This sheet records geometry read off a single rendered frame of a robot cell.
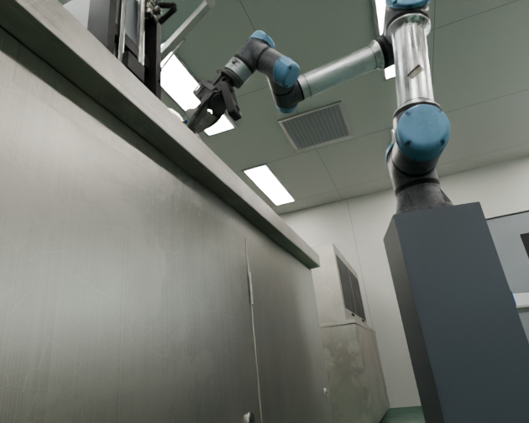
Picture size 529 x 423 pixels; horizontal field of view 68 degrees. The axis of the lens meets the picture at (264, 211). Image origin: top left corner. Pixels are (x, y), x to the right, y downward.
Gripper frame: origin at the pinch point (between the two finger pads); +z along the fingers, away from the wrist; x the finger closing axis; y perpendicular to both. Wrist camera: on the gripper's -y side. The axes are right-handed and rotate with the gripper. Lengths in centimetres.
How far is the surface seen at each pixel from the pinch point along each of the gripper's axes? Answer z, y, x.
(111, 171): 13, -50, 57
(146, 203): 14, -51, 51
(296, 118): -88, 125, -221
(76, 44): 6, -46, 65
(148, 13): -12.0, 1.3, 32.8
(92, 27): 0.0, -8.6, 45.0
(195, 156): 6, -46, 44
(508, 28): -225, 13, -194
